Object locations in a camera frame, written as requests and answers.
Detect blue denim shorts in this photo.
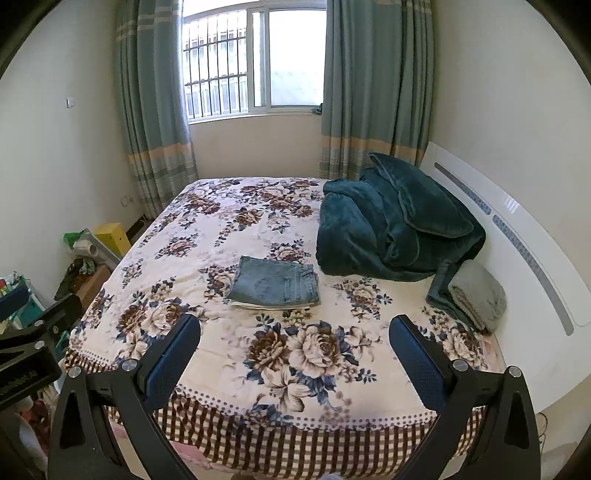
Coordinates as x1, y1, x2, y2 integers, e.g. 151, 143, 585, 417
226, 256, 320, 305

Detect teal storage rack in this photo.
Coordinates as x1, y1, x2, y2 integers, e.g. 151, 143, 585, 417
1, 272, 45, 333

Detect right green curtain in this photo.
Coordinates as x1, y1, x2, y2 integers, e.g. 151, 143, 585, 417
320, 0, 435, 179

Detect left green curtain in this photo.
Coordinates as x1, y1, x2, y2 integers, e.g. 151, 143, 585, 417
114, 1, 197, 219

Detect yellow box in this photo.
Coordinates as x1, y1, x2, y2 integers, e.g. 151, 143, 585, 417
94, 222, 131, 258

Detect brown cardboard box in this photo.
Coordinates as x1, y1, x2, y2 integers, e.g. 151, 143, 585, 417
75, 265, 111, 311

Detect dark teal plush blanket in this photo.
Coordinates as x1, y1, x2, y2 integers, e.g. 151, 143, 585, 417
315, 153, 486, 323

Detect folded white pants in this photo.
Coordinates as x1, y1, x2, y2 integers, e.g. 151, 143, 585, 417
228, 300, 315, 311

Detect window with metal bars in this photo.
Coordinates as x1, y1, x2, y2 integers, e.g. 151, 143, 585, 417
182, 1, 327, 122

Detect green curtain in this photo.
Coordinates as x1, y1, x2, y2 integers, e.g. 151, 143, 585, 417
320, 0, 435, 179
114, 1, 197, 219

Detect white bed headboard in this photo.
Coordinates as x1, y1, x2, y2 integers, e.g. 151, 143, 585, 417
421, 143, 590, 411

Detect floral bed blanket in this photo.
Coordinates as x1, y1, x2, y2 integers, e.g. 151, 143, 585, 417
66, 177, 503, 479

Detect folded grey towel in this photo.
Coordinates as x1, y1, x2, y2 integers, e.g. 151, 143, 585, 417
448, 260, 507, 333

